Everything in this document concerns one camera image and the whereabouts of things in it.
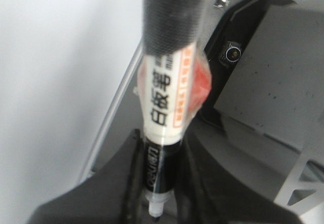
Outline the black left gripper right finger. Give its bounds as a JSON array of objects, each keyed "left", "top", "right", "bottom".
[{"left": 174, "top": 133, "right": 302, "bottom": 223}]

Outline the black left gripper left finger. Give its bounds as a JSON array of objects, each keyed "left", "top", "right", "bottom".
[{"left": 27, "top": 129, "right": 144, "bottom": 223}]

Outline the white whiteboard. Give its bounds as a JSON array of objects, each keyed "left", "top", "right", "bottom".
[{"left": 0, "top": 0, "right": 150, "bottom": 204}]

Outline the black white whiteboard marker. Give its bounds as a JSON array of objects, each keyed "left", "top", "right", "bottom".
[{"left": 137, "top": 0, "right": 208, "bottom": 220}]

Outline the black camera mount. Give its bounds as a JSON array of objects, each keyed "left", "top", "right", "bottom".
[{"left": 198, "top": 0, "right": 295, "bottom": 130}]

